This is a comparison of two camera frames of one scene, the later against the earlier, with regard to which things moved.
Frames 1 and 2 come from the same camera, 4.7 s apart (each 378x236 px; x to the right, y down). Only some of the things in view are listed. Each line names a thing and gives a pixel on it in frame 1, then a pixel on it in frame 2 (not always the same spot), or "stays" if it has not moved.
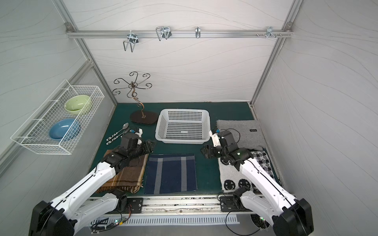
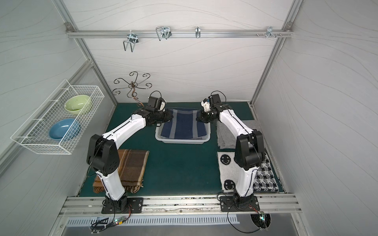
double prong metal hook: [133, 39] stays
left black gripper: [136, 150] → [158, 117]
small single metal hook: [198, 31] stays
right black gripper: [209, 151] → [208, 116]
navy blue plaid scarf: [171, 173] → [184, 125]
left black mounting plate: [137, 204] stays
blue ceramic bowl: [65, 130] stays
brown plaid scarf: [129, 178] stays
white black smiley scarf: [230, 179] stays
